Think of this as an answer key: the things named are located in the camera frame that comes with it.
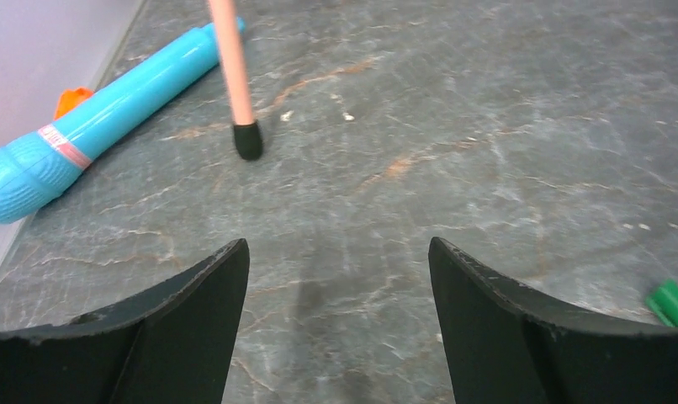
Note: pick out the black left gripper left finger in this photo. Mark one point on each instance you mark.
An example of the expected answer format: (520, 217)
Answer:
(171, 343)

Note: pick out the blue toy recorder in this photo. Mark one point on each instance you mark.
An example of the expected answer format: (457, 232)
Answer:
(41, 165)

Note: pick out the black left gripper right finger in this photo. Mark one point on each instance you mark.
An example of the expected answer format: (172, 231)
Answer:
(506, 342)

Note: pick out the pink music stand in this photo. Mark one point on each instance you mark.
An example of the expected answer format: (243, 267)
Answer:
(246, 129)

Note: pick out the orange small toy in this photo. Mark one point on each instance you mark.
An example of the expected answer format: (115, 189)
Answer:
(70, 99)

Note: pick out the green whiteboard marker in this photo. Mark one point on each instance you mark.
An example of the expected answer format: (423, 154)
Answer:
(663, 302)

